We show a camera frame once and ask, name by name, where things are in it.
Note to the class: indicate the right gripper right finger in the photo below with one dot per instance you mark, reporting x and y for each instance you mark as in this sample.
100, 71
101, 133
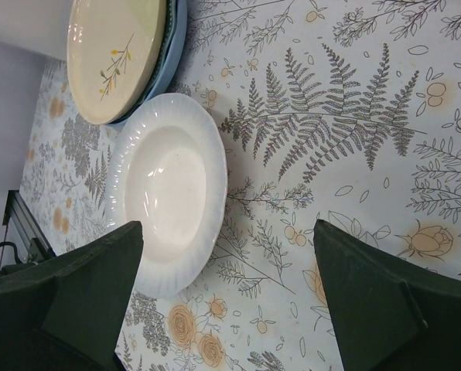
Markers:
387, 314

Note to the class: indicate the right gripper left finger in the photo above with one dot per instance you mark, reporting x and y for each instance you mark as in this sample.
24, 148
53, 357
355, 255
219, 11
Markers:
66, 313

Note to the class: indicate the white fluted deep plate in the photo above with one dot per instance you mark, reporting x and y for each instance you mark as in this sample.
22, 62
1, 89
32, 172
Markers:
168, 171

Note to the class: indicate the white plastic bin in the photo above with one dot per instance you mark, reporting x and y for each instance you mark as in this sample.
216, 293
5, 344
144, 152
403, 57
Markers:
40, 26

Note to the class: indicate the floral patterned table mat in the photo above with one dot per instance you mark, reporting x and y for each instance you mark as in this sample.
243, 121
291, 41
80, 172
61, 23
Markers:
346, 111

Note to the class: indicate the cream green floral plate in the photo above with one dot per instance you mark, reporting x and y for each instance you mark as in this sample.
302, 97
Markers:
112, 50

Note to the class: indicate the blue plate under cream plate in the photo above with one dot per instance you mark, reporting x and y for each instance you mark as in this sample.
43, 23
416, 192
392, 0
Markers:
169, 57

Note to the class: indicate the aluminium frame rail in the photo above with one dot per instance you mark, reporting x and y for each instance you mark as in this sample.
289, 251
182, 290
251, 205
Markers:
35, 246

